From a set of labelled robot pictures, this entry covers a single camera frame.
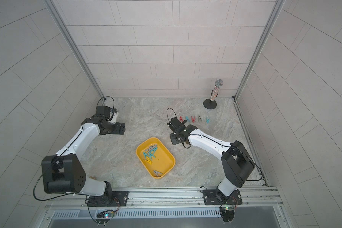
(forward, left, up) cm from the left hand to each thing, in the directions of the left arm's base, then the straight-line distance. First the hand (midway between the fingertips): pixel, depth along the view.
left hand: (120, 126), depth 88 cm
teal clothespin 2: (+11, -58, -8) cm, 60 cm away
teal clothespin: (+13, -43, -9) cm, 46 cm away
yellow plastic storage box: (-16, -23, -9) cm, 30 cm away
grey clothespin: (+14, -52, -9) cm, 55 cm away
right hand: (-6, -35, -3) cm, 35 cm away
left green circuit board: (-45, -2, -8) cm, 45 cm away
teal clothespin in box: (-15, -17, -8) cm, 24 cm away
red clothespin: (+13, -48, -9) cm, 50 cm away
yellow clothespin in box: (-18, -19, -8) cm, 28 cm away
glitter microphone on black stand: (+27, -63, -7) cm, 69 cm away
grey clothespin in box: (-25, -25, -9) cm, 36 cm away
